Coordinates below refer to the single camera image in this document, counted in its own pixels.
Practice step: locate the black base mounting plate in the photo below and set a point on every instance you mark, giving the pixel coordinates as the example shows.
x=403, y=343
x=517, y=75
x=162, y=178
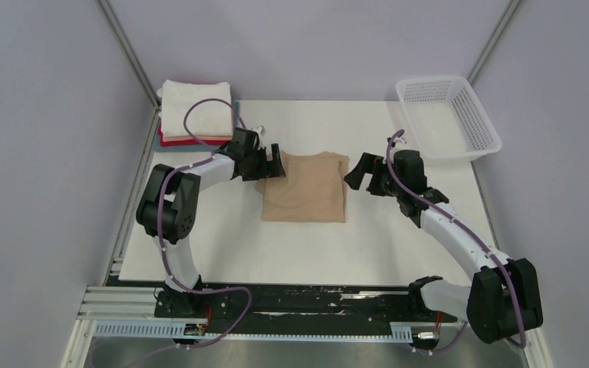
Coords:
x=296, y=309

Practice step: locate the aluminium frame rail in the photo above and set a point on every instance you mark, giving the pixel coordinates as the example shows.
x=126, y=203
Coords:
x=119, y=312

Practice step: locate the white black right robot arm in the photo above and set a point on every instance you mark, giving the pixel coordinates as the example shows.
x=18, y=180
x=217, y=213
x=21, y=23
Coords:
x=503, y=299

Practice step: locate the corner metal post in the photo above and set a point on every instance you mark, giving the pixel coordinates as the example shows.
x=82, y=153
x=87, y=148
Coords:
x=498, y=32
x=116, y=28

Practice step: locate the white plastic laundry basket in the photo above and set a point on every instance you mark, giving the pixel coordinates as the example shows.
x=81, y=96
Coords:
x=446, y=119

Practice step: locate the red folded t shirt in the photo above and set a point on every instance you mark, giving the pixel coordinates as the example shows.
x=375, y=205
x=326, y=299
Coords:
x=199, y=142

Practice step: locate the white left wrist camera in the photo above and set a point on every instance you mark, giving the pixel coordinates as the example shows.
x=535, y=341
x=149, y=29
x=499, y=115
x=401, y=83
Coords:
x=260, y=130

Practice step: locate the right corner metal post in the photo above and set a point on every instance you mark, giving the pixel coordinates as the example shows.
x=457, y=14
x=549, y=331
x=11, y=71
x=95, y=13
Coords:
x=498, y=32

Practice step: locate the left corner metal post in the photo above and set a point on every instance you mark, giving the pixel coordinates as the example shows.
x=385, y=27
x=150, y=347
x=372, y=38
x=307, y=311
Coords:
x=116, y=28

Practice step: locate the beige t shirt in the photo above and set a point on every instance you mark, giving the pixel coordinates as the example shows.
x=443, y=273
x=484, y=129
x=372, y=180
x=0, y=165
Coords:
x=313, y=190

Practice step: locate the peach folded t shirt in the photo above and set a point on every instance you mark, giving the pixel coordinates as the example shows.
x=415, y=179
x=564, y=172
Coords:
x=185, y=140

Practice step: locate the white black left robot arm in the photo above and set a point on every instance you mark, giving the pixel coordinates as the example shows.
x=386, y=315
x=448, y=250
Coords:
x=169, y=203

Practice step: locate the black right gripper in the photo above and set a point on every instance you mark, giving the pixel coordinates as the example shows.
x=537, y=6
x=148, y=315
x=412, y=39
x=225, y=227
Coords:
x=368, y=164

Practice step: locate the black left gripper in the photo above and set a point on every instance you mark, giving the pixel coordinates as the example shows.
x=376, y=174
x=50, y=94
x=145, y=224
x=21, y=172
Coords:
x=271, y=169

